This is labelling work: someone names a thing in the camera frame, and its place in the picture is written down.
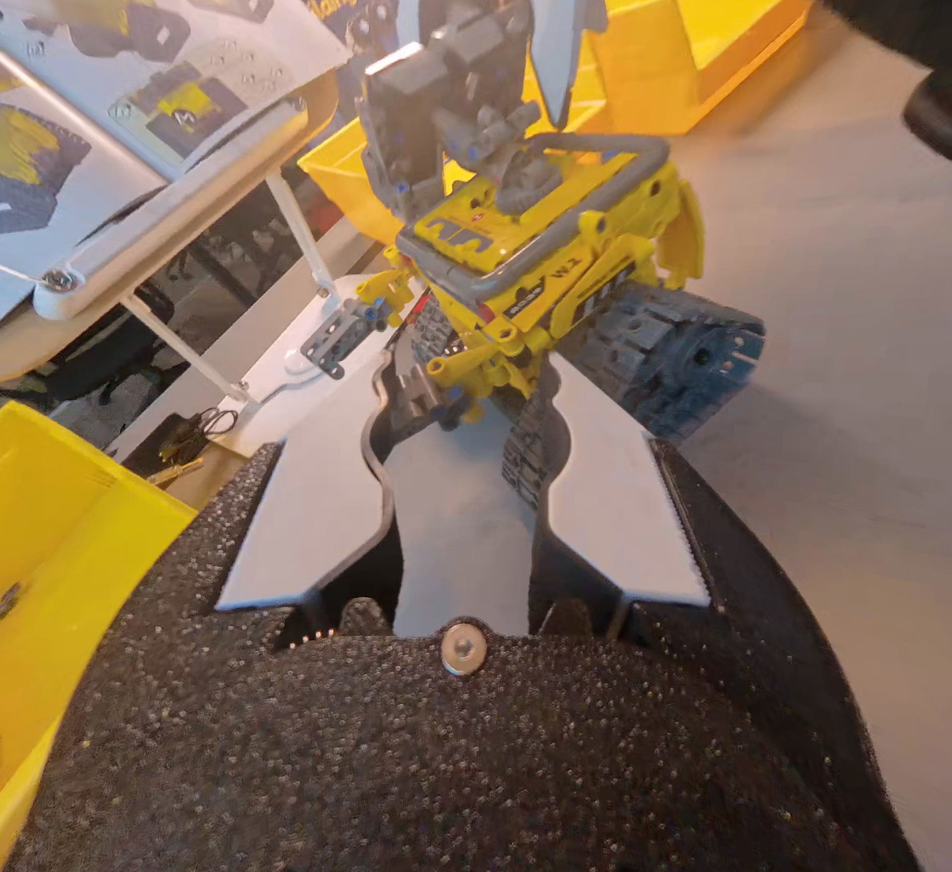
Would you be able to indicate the blue robot kit box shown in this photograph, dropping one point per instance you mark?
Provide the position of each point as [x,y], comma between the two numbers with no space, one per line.
[357,2]

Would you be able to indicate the yellow brick toy robot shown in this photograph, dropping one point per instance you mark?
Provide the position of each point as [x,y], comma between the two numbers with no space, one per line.
[558,255]

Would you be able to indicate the yellow screwdriver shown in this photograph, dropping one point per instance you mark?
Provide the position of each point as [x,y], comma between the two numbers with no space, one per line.
[175,472]

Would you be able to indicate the white book stand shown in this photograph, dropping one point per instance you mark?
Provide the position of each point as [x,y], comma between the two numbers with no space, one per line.
[297,359]

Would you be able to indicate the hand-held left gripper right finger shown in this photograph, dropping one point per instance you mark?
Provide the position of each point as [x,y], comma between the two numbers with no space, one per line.
[617,515]

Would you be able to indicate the grey desk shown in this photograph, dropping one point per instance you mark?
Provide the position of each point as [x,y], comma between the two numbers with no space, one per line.
[818,292]

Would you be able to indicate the open instruction booklet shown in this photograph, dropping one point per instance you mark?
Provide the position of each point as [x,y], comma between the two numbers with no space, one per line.
[245,9]

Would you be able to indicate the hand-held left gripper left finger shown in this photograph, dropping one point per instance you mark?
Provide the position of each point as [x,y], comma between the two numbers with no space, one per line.
[312,515]

